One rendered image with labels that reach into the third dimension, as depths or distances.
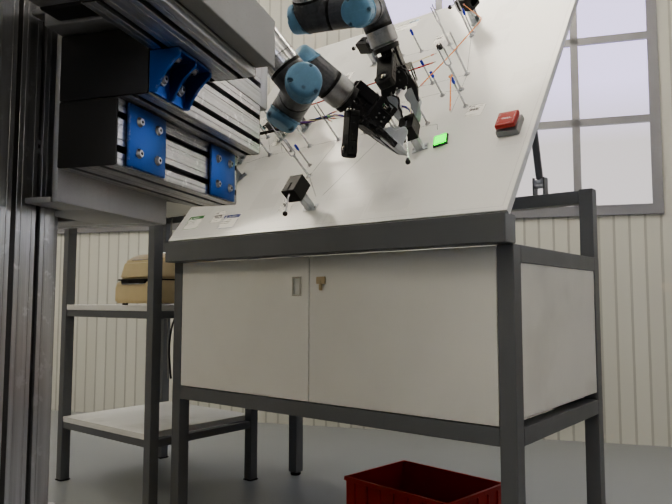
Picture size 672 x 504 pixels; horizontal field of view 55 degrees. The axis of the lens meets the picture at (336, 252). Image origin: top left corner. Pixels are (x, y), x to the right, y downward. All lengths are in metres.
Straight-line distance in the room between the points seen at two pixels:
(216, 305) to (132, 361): 2.09
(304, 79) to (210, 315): 0.96
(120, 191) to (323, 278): 0.82
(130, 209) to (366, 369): 0.82
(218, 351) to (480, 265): 0.91
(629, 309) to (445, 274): 1.98
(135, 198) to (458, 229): 0.73
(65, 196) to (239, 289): 1.09
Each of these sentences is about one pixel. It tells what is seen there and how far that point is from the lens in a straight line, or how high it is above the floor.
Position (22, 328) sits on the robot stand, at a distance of 0.96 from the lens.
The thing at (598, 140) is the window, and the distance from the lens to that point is 3.47.
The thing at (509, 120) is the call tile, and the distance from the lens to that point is 1.62.
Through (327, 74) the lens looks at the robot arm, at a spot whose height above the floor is 1.19.
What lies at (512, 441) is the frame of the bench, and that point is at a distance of 1.48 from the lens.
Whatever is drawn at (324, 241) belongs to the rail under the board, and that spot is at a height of 0.83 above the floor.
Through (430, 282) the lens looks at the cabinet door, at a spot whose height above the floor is 0.72.
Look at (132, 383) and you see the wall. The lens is 4.10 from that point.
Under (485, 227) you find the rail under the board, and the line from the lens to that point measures 1.44.
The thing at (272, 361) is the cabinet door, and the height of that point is 0.50.
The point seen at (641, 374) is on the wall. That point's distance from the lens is 3.44.
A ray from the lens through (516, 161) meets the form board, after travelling 1.54.
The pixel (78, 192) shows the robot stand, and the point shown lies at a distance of 0.96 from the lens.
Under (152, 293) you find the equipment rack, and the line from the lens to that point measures 2.21.
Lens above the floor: 0.67
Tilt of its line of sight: 4 degrees up
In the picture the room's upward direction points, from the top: straight up
